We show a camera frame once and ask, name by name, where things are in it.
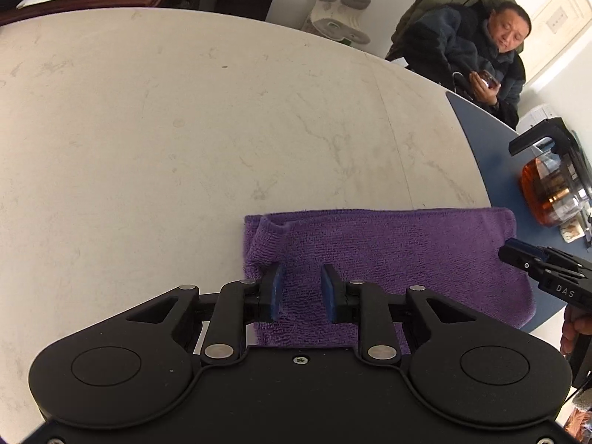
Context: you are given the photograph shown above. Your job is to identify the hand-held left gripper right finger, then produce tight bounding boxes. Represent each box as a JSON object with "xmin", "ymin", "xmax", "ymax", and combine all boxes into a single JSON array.
[{"xmin": 320, "ymin": 263, "xmax": 478, "ymax": 365}]

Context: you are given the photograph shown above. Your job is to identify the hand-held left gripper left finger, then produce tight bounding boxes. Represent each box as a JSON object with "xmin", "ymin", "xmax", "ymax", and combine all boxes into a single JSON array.
[{"xmin": 126, "ymin": 263, "xmax": 284, "ymax": 366}]

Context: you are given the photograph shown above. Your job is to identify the purple towel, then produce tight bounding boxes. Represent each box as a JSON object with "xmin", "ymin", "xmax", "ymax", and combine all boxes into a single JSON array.
[{"xmin": 243, "ymin": 206, "xmax": 537, "ymax": 350}]

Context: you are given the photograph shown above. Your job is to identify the blue table mat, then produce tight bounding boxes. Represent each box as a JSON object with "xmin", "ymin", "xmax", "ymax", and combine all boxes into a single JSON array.
[{"xmin": 445, "ymin": 91, "xmax": 592, "ymax": 334}]

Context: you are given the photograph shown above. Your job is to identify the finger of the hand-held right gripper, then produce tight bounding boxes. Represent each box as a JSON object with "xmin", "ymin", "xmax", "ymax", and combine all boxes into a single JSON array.
[{"xmin": 498, "ymin": 238, "xmax": 547, "ymax": 284}]

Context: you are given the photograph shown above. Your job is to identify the glass teapot with black handle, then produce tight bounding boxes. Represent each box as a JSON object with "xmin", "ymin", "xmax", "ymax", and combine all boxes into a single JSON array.
[{"xmin": 509, "ymin": 118, "xmax": 592, "ymax": 228}]

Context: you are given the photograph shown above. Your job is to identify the small patterned tin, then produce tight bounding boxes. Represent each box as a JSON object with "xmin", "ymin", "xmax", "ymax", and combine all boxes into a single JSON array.
[{"xmin": 557, "ymin": 219, "xmax": 590, "ymax": 245}]

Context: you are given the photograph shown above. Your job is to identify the white door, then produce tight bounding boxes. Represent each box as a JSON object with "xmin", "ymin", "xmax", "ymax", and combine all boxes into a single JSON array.
[{"xmin": 525, "ymin": 0, "xmax": 590, "ymax": 85}]

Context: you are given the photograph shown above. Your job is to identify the person's right hand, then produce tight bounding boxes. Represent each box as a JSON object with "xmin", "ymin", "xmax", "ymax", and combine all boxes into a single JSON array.
[{"xmin": 559, "ymin": 306, "xmax": 587, "ymax": 358}]

